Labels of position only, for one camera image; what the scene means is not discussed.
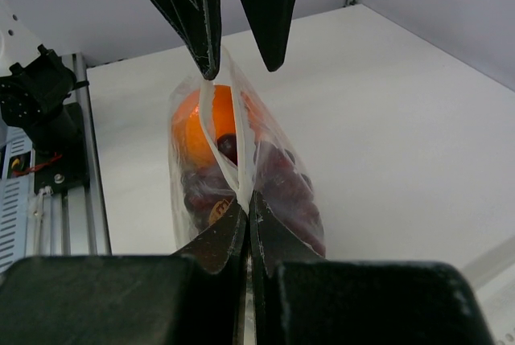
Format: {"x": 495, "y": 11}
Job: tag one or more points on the polka dot zip bag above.
{"x": 240, "y": 176}

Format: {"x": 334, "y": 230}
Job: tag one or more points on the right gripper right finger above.
{"x": 301, "y": 298}

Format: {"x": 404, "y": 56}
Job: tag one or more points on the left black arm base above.
{"x": 56, "y": 160}

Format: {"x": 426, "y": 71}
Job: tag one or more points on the white slotted cable duct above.
{"x": 16, "y": 157}

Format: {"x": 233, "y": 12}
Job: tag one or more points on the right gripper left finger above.
{"x": 189, "y": 297}

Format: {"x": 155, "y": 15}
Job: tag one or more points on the fake red grapes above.
{"x": 285, "y": 187}

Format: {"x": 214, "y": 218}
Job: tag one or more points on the aluminium front rail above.
{"x": 66, "y": 208}

